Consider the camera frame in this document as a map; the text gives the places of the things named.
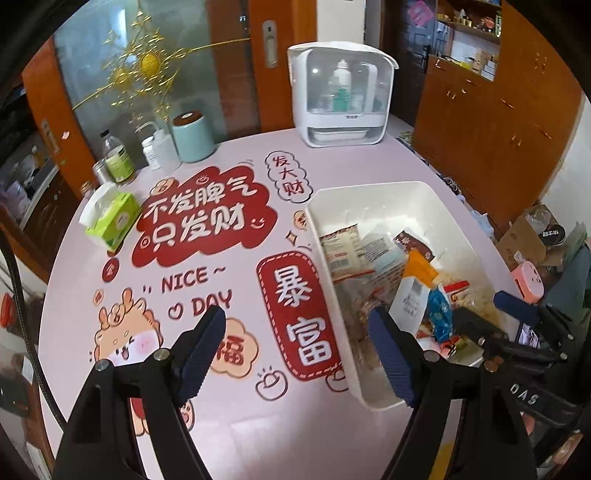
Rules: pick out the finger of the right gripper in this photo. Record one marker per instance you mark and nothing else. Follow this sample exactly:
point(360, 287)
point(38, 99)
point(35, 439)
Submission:
point(478, 330)
point(516, 308)

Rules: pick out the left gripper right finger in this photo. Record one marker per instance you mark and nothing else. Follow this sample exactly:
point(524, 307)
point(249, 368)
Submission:
point(491, 441)

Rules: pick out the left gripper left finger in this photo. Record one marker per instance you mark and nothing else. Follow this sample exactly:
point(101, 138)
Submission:
point(98, 441)

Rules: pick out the clear bag puffed sticks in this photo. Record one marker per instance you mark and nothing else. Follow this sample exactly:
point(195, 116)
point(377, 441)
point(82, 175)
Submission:
point(478, 298)

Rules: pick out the blue white snack packet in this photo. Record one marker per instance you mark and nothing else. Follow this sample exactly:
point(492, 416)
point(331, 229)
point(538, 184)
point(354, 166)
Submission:
point(440, 316)

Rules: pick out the orange white snack bar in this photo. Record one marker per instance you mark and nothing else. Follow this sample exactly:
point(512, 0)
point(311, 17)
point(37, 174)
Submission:
point(410, 302)

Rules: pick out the red edged dried fruit packet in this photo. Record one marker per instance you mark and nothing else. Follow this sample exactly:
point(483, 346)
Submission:
point(453, 290)

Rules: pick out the brown paper cracker packet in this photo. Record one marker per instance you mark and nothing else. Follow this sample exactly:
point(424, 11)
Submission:
point(357, 297)

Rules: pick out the smartphone with lit screen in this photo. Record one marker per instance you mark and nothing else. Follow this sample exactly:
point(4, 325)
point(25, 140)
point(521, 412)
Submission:
point(527, 336)

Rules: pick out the pink plastic stool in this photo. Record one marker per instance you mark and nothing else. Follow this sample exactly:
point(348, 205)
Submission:
point(529, 282)

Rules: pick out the cardboard box on floor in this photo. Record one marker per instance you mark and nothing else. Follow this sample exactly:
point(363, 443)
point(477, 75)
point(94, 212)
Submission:
point(537, 237)

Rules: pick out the dark red small packet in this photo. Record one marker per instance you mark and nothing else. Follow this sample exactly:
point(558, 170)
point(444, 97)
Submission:
point(408, 242)

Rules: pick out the white plastic storage bin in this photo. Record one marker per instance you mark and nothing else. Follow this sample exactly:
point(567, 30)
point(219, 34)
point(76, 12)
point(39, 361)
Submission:
point(397, 286)

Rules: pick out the light blue sachet packet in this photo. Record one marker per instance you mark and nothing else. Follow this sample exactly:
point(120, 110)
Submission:
point(386, 258)

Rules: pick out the white red striped packet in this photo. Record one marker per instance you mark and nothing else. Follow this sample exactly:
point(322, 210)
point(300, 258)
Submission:
point(345, 255)

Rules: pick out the wooden wardrobe cabinet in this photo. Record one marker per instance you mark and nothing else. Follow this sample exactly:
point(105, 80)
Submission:
point(500, 140)

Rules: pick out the green tissue pack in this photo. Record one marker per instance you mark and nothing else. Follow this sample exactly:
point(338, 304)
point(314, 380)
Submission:
point(109, 215)

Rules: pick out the pink printed table mat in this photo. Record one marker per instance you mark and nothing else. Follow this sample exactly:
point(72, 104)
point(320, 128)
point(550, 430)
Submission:
point(241, 230)

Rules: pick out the small silver tin can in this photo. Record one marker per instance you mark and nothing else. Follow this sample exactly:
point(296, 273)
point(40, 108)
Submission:
point(101, 172)

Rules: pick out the clear bottle green label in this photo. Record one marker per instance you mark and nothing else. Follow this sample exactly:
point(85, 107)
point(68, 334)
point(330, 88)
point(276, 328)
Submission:
point(117, 160)

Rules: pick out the white cosmetics organizer box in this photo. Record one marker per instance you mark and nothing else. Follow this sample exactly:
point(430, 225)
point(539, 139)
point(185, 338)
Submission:
point(341, 92)

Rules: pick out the white squeeze wash bottle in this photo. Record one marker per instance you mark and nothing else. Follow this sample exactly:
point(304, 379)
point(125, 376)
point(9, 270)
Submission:
point(163, 147)

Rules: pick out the small white pill bottle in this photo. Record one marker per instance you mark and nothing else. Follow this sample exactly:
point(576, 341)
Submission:
point(148, 152)

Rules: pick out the mint green round canister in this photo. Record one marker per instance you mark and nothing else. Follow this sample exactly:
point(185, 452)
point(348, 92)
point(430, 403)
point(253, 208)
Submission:
point(192, 137)

